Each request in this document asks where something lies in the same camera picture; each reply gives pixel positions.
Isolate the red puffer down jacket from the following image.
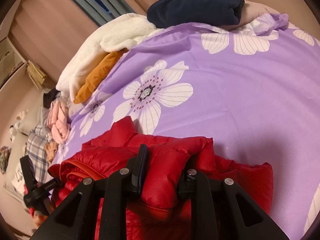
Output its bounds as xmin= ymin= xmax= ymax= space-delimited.
xmin=48 ymin=117 xmax=273 ymax=239

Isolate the grey plaid cloth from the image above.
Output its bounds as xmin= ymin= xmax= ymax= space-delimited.
xmin=26 ymin=123 xmax=52 ymax=184

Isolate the small tan cloth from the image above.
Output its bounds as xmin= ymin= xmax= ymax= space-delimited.
xmin=45 ymin=140 xmax=59 ymax=163

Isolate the pink folded garment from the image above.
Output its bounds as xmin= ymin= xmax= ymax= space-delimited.
xmin=47 ymin=100 xmax=70 ymax=144

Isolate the purple floral bed cover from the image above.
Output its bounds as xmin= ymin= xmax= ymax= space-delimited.
xmin=54 ymin=14 xmax=319 ymax=239

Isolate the orange folded garment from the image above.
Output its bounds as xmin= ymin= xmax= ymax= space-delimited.
xmin=74 ymin=48 xmax=129 ymax=104

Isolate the beige curtain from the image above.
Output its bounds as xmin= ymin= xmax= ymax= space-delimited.
xmin=9 ymin=0 xmax=157 ymax=81

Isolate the white fleece blanket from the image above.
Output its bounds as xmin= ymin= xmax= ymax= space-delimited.
xmin=56 ymin=13 xmax=162 ymax=101

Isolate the navy blue fleece garment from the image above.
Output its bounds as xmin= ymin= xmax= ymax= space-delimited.
xmin=146 ymin=0 xmax=245 ymax=28

